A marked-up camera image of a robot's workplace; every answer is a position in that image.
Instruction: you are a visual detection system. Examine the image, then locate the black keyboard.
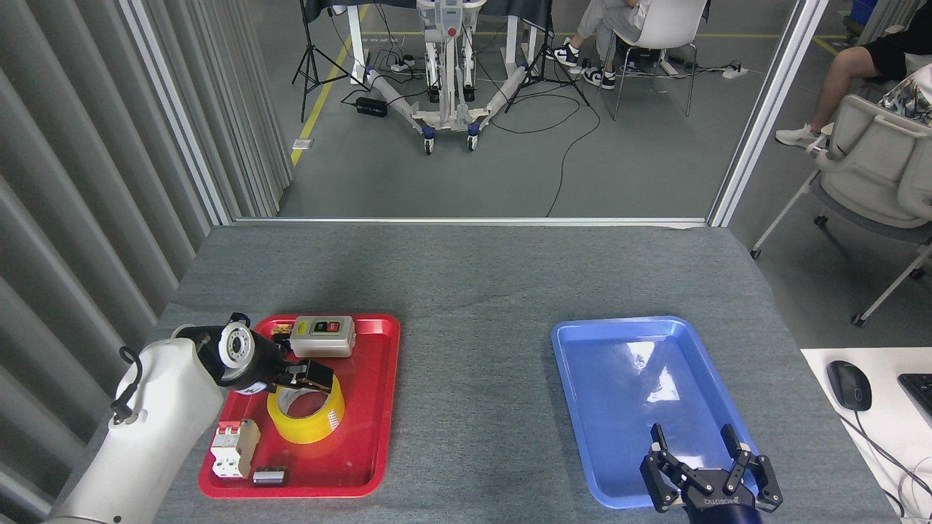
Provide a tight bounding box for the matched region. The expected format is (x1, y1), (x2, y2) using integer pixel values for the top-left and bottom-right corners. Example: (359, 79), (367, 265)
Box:
(897, 373), (932, 423)

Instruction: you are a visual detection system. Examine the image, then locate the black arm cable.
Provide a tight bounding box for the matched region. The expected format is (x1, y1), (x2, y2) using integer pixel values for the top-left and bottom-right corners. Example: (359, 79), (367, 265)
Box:
(111, 347), (143, 426)

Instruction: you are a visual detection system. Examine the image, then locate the long black floor cable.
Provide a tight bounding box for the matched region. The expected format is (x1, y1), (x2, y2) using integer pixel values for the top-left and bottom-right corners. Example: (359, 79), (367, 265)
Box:
(488, 87), (602, 218)

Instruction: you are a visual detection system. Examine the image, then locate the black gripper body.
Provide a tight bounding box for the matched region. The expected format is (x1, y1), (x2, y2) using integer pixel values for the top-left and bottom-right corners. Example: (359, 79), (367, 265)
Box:
(681, 473), (764, 524)
(237, 338), (296, 394)

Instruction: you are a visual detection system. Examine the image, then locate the black mouse cable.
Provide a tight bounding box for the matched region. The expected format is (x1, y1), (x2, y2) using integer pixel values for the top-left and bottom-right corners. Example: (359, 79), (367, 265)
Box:
(845, 411), (932, 496)

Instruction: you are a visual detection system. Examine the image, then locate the white desk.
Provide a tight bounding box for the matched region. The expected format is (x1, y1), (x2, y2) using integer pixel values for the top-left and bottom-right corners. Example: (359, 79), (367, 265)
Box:
(801, 347), (932, 521)

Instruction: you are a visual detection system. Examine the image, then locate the white plastic chair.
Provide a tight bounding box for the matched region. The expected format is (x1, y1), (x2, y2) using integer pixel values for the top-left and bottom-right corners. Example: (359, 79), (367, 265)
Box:
(599, 0), (711, 122)

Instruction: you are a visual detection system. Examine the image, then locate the grey two-button switch box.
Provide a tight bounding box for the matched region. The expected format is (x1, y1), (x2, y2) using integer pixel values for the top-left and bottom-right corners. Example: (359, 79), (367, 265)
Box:
(289, 315), (357, 359)

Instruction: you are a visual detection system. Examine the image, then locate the grey office chair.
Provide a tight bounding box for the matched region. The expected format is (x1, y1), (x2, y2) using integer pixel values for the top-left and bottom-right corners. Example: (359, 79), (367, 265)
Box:
(750, 93), (932, 328)

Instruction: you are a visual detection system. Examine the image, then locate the person in black shorts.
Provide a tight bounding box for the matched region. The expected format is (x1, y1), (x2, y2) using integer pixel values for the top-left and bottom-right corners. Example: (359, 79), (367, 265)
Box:
(775, 4), (932, 150)

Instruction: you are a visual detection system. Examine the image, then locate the blue plastic tray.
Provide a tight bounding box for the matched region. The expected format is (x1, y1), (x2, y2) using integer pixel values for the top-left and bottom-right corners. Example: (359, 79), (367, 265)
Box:
(550, 315), (770, 509)

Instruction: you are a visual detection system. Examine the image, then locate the silver frame rail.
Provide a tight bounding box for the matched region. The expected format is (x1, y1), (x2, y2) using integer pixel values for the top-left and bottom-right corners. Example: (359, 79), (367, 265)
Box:
(233, 217), (708, 228)

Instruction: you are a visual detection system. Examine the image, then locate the yellow tape roll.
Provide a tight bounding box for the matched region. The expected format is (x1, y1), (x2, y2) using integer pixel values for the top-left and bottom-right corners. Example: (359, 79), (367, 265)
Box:
(266, 371), (346, 445)

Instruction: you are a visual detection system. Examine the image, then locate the patterned cushion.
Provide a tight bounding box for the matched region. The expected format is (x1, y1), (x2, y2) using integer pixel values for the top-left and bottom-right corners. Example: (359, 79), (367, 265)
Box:
(877, 64), (932, 128)

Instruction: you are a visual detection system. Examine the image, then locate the silver frame post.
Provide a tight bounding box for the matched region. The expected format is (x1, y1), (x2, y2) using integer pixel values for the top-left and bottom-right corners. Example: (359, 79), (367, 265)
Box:
(708, 0), (831, 228)
(119, 0), (234, 226)

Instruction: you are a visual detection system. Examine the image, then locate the person on white chair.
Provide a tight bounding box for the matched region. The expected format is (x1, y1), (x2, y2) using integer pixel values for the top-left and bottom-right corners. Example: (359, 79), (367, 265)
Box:
(546, 0), (652, 91)

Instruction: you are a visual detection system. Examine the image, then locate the white wheeled stand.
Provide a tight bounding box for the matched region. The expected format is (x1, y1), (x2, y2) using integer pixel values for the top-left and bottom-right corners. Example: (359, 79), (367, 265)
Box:
(364, 0), (530, 155)

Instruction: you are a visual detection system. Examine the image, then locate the black computer mouse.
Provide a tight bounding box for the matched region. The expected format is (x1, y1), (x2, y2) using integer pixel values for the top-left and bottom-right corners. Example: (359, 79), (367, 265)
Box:
(826, 360), (873, 413)

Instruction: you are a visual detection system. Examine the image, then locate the blue bin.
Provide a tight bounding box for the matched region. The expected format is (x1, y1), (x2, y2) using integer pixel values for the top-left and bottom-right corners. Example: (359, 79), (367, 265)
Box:
(848, 0), (878, 33)

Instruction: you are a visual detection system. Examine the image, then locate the red plastic tray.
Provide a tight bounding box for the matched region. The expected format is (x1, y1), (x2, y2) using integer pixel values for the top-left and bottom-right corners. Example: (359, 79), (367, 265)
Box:
(198, 314), (401, 499)

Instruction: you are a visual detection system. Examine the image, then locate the white circuit breaker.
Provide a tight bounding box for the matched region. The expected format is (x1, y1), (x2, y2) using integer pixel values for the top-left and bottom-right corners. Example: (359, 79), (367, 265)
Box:
(210, 418), (261, 480)

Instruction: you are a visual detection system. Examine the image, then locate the black tripod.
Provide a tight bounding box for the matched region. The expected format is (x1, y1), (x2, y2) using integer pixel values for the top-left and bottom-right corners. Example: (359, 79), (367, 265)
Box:
(291, 0), (368, 123)
(505, 0), (591, 114)

